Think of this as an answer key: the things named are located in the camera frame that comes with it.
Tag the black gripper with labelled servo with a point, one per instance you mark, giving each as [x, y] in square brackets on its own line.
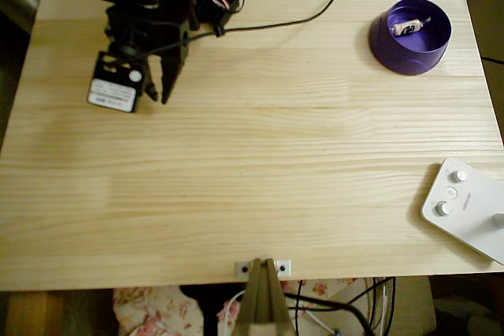
[170, 65]

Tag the candy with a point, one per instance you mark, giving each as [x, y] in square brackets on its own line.
[405, 29]

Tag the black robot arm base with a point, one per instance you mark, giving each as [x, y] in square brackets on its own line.
[210, 11]

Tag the purple bowl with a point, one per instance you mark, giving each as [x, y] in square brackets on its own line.
[409, 60]

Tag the floral cloth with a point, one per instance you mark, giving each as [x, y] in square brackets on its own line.
[149, 312]

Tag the metal table clamp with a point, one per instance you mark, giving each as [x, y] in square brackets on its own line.
[262, 304]

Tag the wooden table leg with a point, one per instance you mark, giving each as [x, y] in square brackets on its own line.
[35, 312]

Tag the beige box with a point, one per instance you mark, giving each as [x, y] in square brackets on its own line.
[413, 304]

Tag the white lamp base with knobs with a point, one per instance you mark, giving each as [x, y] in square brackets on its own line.
[472, 226]

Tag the silver metal bracket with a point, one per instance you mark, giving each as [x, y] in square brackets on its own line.
[286, 264]

